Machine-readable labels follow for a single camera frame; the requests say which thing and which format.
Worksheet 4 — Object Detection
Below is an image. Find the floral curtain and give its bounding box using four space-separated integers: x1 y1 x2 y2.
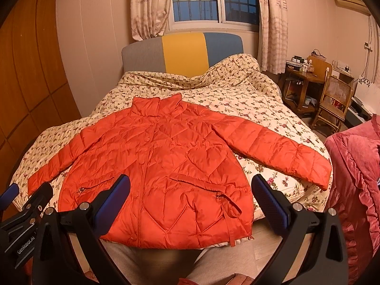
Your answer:
258 0 288 75
130 0 171 41

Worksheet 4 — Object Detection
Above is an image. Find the right floral curtain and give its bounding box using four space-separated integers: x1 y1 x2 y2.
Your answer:
258 0 288 75

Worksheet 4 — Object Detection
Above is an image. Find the wooden desk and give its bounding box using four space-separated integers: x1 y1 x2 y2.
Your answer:
281 55 332 116

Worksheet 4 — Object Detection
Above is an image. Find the left floral curtain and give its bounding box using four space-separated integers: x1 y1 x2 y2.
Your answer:
130 0 171 41

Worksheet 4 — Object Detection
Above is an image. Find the wooden wardrobe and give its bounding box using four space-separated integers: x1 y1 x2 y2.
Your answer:
0 0 82 190

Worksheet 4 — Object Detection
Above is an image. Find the orange quilted down jacket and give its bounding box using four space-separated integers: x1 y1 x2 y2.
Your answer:
28 94 332 249

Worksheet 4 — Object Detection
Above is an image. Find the wooden rattan chair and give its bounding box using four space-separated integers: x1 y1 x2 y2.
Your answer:
310 76 353 133

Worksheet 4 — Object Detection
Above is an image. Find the floral bed quilt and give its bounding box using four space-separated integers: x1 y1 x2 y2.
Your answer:
12 53 332 222

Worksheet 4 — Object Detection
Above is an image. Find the wall air conditioner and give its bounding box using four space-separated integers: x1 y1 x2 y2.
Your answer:
335 0 371 15

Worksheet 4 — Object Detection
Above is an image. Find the grey yellow blue headboard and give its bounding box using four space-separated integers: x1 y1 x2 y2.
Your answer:
122 32 243 77

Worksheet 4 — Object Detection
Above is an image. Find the pink velvet blanket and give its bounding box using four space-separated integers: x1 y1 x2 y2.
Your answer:
325 114 379 284

